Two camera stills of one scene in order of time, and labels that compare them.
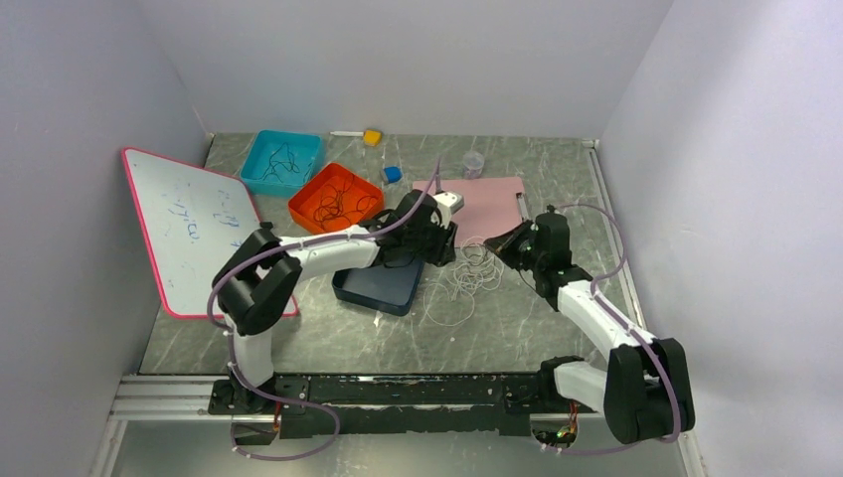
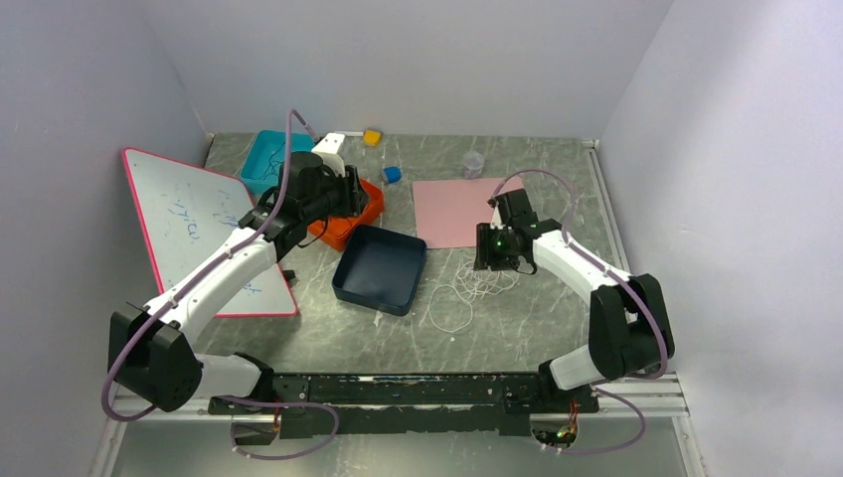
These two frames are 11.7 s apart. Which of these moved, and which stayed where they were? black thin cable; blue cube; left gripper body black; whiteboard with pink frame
Moved: left gripper body black
Stayed: whiteboard with pink frame; blue cube; black thin cable
